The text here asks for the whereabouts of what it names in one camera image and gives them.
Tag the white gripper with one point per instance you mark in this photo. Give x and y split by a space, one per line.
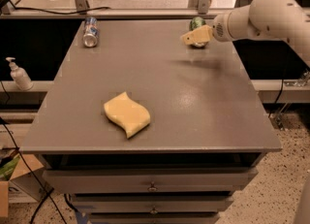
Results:
220 29

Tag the green soda can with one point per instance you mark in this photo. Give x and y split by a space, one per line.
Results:
195 23

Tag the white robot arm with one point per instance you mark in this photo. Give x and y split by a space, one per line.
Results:
281 20

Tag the blue silver redbull can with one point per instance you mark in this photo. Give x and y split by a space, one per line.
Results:
90 32

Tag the yellow wavy sponge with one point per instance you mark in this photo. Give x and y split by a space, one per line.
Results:
127 114

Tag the grey drawer cabinet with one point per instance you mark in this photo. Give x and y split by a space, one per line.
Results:
207 131

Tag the white pump dispenser bottle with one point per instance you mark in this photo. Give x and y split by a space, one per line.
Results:
19 75

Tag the cardboard box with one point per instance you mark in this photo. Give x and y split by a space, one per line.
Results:
22 182

